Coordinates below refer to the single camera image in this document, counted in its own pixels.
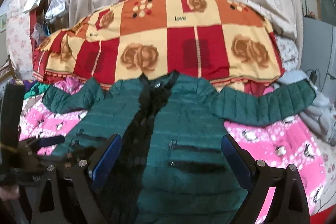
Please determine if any dark green puffer jacket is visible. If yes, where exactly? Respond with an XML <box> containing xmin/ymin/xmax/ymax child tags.
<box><xmin>41</xmin><ymin>70</ymin><xmax>317</xmax><ymax>224</ymax></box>

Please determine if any person's left hand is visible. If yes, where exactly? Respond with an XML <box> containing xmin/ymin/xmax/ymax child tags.
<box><xmin>0</xmin><ymin>184</ymin><xmax>20</xmax><ymax>201</ymax></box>

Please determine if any green and purple cloth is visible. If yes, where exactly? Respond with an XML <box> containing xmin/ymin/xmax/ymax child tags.
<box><xmin>9</xmin><ymin>79</ymin><xmax>50</xmax><ymax>100</ymax></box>

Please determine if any pink penguin print bedsheet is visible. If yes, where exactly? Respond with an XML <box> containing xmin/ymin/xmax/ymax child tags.
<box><xmin>18</xmin><ymin>77</ymin><xmax>328</xmax><ymax>224</ymax></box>

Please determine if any grey fleece garment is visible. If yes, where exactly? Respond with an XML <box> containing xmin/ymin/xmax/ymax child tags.
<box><xmin>277</xmin><ymin>70</ymin><xmax>335</xmax><ymax>147</ymax></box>

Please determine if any grey cabinet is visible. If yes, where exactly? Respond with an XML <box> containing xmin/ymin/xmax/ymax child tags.
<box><xmin>301</xmin><ymin>17</ymin><xmax>336</xmax><ymax>103</ymax></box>

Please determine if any white plastic bag hanging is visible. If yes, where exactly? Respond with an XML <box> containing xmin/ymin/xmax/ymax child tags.
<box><xmin>45</xmin><ymin>0</ymin><xmax>69</xmax><ymax>22</ymax></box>

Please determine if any red orange checked rose blanket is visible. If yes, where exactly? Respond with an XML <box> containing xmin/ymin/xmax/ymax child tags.
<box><xmin>33</xmin><ymin>0</ymin><xmax>284</xmax><ymax>89</ymax></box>

